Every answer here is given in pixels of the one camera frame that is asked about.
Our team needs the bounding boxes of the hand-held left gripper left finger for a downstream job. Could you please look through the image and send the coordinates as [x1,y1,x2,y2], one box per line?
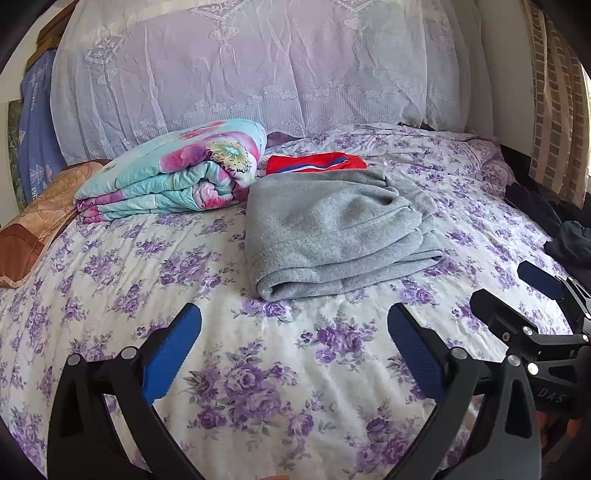
[47,302,204,480]

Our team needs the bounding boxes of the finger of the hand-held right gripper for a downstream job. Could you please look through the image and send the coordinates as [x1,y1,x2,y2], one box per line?
[517,261,591,324]
[470,288,537,345]

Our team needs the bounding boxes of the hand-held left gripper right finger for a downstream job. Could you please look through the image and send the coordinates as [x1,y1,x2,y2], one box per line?
[388,302,542,480]

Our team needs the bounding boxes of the grey pants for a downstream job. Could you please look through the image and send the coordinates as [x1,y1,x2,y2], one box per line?
[245,167,445,303]

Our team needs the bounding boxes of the person's right hand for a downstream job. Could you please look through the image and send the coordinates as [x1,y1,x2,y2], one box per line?
[538,411,587,462]

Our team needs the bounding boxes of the black garment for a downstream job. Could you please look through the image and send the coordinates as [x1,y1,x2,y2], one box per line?
[504,182,563,228]

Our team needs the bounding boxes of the purple floral bed sheet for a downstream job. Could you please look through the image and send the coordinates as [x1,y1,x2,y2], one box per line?
[0,122,583,480]

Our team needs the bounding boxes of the beige striped curtain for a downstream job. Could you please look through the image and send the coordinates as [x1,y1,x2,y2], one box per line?
[524,0,591,210]

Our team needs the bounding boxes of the folded colourful floral quilt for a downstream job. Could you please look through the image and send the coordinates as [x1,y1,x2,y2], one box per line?
[74,119,269,224]

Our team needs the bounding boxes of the brown patterned pillow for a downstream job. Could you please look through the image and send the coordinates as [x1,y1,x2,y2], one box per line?
[0,159,112,289]

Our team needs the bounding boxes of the folded red shorts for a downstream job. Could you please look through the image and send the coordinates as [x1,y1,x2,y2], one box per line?
[265,151,369,177]

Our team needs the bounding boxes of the purple cloth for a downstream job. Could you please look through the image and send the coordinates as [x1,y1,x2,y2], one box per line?
[265,131,304,151]

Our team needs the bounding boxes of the blue printed cloth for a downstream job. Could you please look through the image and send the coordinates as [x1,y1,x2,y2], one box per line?
[18,48,68,204]

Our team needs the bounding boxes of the white lace headboard cover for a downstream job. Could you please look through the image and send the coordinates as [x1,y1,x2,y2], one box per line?
[50,0,467,163]

